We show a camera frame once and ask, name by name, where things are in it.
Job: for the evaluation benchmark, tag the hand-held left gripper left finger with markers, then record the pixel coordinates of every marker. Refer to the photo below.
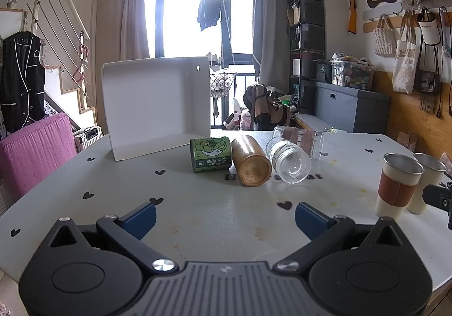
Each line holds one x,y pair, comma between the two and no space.
139,220

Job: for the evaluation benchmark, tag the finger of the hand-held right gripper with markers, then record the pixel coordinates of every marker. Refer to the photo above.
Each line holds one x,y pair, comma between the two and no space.
438,196

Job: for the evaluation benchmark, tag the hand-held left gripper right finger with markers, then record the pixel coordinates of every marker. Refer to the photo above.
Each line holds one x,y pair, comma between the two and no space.
311,220

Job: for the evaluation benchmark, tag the clear ribbed glass cup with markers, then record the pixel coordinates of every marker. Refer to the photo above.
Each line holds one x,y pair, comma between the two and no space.
290,162

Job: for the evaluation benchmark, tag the glass cup with brown sleeve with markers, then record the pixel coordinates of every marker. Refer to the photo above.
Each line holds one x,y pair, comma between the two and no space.
304,141

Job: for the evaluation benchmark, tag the brown wooden cup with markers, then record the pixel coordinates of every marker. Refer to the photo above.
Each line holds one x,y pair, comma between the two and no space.
251,160

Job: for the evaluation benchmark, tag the green tin can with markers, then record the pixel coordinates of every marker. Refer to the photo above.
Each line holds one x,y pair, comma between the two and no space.
210,155

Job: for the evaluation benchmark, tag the cream metal cup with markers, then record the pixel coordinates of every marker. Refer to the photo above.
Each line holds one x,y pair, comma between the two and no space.
425,174

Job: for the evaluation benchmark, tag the metal cup with brown sleeve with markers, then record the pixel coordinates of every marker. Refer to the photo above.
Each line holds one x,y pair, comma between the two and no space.
397,188

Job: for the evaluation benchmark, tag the small cardboard box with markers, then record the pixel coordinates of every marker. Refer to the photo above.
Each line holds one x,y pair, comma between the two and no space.
409,141

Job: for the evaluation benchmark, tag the white suitcase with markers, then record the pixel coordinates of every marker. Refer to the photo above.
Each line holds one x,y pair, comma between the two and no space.
88,137

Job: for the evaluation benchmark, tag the brown crossbody bag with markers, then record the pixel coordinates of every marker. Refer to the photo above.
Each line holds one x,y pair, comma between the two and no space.
428,82

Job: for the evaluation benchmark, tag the white cardboard box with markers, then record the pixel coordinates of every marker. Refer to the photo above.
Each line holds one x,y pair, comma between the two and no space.
155,104

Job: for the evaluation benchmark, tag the grey storage box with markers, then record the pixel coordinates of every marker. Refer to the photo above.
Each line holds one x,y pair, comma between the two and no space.
349,109

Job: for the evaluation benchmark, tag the pile of brown clothes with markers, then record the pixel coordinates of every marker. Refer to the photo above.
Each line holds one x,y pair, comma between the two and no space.
265,104

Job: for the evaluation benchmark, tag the pink chair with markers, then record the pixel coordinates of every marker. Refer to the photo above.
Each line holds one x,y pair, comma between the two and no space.
33,153

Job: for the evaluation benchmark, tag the beige canvas tote bag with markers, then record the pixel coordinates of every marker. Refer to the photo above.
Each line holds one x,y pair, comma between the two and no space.
406,65

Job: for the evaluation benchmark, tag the clear plastic bin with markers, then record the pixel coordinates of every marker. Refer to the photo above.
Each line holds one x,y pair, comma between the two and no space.
351,75

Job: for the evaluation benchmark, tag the hanging net basket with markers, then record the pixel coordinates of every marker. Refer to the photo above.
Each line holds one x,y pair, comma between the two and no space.
222,84

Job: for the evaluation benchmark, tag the knitted white bag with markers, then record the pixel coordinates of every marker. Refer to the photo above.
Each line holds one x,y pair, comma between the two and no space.
385,41

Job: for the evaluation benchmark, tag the black jacket with white trim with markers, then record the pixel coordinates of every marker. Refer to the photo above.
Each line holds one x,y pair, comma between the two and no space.
21,82

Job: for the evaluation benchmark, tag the black drawer shelf unit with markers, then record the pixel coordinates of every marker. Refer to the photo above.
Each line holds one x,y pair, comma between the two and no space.
307,37

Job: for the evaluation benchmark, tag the grey curtain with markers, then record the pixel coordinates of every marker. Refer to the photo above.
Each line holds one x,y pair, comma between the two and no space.
136,22
268,26

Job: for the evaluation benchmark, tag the stair railing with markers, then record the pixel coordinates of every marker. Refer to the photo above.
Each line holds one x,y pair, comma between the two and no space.
58,26

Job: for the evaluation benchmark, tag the hanging dark garment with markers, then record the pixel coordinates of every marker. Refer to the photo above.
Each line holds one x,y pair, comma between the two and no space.
210,1

